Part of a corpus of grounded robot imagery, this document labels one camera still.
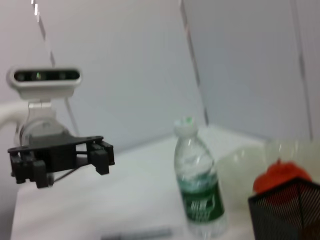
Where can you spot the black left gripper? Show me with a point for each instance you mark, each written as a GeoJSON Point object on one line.
{"type": "Point", "coordinates": [60, 155]}

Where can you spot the grey pen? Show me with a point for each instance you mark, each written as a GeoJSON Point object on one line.
{"type": "Point", "coordinates": [137, 233]}

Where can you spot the clear green-label water bottle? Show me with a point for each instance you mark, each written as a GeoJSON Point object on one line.
{"type": "Point", "coordinates": [200, 190]}

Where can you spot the red-orange fruit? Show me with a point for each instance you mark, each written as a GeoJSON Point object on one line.
{"type": "Point", "coordinates": [282, 175]}

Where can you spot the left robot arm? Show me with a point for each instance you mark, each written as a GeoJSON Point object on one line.
{"type": "Point", "coordinates": [40, 122]}

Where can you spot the pale green glass fruit plate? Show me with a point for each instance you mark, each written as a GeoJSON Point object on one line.
{"type": "Point", "coordinates": [240, 170]}

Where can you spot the black mesh pen holder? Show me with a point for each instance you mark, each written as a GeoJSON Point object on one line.
{"type": "Point", "coordinates": [282, 215]}

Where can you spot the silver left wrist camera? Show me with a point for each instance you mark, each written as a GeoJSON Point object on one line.
{"type": "Point", "coordinates": [42, 80]}

